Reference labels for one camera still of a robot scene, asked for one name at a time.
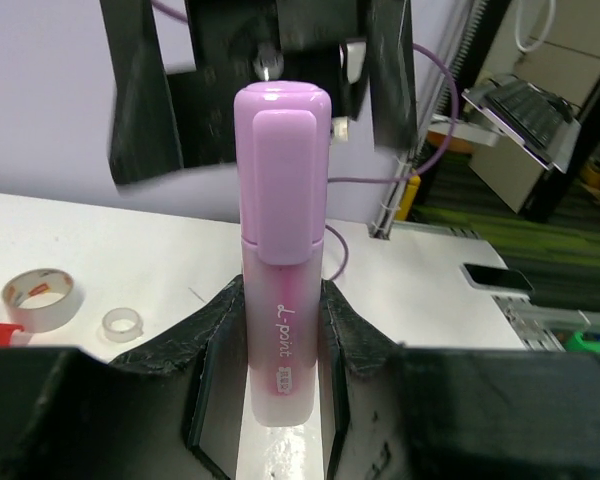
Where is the laptop on stand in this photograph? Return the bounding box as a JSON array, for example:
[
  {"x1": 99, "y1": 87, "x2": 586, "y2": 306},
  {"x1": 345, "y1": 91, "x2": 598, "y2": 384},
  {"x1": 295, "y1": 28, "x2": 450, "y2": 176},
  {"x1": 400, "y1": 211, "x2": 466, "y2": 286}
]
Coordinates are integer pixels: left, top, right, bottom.
[{"x1": 462, "y1": 74, "x2": 581, "y2": 173}]

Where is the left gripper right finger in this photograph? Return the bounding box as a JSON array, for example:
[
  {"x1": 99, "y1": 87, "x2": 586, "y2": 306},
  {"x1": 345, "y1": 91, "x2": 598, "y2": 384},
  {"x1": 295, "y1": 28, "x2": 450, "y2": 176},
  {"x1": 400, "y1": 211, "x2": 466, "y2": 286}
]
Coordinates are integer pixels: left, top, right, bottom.
[{"x1": 319, "y1": 281, "x2": 600, "y2": 479}]

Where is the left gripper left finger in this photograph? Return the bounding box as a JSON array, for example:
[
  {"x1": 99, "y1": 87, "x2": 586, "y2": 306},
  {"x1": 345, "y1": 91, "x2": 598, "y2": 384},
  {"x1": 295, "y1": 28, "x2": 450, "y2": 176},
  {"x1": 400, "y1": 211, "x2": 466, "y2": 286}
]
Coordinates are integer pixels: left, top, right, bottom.
[{"x1": 0, "y1": 277, "x2": 245, "y2": 479}]

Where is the small clear tape roll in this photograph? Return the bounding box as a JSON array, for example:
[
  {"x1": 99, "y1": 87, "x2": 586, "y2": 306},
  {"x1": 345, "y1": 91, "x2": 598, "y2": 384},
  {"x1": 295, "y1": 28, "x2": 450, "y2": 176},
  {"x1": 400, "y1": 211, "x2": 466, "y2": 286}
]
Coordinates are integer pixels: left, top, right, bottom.
[{"x1": 101, "y1": 308, "x2": 143, "y2": 343}]

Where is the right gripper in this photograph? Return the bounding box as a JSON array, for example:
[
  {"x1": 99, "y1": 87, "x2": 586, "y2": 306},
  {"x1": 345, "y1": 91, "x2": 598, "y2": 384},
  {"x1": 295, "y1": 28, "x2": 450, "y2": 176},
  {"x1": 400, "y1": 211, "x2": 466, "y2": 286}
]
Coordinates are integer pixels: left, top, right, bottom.
[{"x1": 100, "y1": 0, "x2": 417, "y2": 190}]

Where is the smartphone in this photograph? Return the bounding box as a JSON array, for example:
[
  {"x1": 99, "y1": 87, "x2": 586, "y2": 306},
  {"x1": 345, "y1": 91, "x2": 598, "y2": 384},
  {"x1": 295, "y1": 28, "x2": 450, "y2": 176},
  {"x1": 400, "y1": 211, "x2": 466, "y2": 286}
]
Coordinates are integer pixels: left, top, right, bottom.
[{"x1": 460, "y1": 263, "x2": 534, "y2": 295}]

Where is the large clear tape roll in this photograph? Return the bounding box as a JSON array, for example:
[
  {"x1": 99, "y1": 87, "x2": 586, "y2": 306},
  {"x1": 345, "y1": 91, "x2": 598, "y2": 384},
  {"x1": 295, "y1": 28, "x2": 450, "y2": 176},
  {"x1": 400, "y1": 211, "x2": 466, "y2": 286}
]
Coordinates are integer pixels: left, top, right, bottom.
[{"x1": 1, "y1": 268, "x2": 84, "y2": 334}]

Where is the purple highlighter cap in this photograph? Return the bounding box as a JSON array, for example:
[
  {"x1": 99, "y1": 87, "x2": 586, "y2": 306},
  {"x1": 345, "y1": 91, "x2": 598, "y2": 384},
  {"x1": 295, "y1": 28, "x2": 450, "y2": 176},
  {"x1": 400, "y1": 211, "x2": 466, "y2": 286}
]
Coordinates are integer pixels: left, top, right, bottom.
[{"x1": 232, "y1": 80, "x2": 331, "y2": 265}]

